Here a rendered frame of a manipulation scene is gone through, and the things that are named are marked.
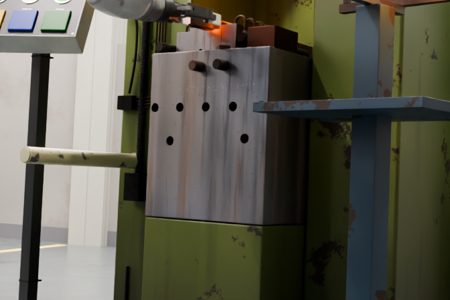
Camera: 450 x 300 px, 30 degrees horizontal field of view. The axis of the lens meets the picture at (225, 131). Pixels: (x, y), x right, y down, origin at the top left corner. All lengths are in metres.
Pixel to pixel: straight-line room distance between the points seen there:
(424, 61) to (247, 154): 0.55
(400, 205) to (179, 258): 0.59
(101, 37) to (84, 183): 1.16
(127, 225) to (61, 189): 4.32
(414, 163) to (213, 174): 0.52
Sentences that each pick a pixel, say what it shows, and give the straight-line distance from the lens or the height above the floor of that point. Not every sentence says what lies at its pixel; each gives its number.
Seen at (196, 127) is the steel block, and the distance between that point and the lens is 2.20.
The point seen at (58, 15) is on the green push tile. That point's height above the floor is 1.03.
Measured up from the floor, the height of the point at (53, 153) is 0.63.
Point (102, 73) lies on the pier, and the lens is 6.66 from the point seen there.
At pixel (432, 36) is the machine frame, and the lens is 2.35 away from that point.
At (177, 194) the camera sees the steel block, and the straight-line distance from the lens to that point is 2.23.
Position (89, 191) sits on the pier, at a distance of 6.65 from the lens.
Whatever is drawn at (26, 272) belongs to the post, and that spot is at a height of 0.28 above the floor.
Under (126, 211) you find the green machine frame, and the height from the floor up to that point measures 0.46.
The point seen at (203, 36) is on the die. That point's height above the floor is 0.96.
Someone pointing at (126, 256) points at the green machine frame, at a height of 0.33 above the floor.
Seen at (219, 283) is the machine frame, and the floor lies 0.31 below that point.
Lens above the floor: 0.59
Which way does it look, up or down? 3 degrees up
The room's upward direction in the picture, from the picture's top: 2 degrees clockwise
